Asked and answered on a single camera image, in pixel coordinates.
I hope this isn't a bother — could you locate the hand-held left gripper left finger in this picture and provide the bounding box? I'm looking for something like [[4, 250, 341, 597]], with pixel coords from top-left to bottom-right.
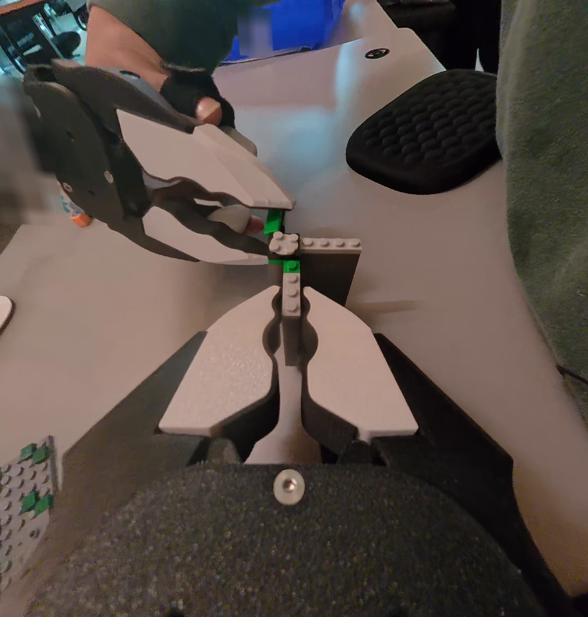
[[157, 284, 281, 460]]

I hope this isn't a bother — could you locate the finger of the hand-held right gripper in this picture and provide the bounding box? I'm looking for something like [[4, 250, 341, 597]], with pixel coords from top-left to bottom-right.
[[116, 108, 295, 211], [142, 206, 271, 267]]

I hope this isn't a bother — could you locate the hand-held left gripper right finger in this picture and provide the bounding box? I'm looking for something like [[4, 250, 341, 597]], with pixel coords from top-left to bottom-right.
[[299, 286, 419, 460]]

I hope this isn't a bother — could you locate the grey brick wall assembly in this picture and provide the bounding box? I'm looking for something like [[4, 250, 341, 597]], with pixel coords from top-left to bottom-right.
[[265, 207, 363, 367]]

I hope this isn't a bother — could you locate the person's right forearm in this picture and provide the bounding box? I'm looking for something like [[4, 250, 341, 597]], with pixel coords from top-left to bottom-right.
[[87, 0, 275, 73]]

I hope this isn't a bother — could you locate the grey desk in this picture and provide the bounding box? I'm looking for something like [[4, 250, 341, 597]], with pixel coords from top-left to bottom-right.
[[0, 26, 588, 598]]

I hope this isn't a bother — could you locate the person's right hand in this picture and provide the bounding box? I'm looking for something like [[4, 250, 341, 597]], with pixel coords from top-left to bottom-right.
[[84, 5, 223, 124]]

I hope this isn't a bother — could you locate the orange brick minifigure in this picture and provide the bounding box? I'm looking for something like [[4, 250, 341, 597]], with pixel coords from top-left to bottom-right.
[[58, 185, 92, 227]]

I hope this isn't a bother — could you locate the blue plastic storage bin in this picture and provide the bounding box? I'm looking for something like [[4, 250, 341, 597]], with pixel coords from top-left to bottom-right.
[[224, 0, 348, 63]]

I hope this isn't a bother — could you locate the black padded chair armrest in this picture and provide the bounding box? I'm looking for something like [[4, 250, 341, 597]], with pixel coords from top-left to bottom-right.
[[346, 69, 504, 196]]

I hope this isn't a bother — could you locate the grey brick baseplate build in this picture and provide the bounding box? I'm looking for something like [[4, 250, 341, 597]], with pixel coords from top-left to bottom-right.
[[0, 436, 61, 598]]

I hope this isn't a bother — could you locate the person's green sweater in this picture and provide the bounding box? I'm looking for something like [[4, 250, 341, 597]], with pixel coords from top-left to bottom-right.
[[496, 0, 588, 434]]

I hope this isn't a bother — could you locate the black cable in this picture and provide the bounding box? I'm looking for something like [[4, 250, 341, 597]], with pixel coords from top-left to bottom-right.
[[556, 364, 588, 391]]

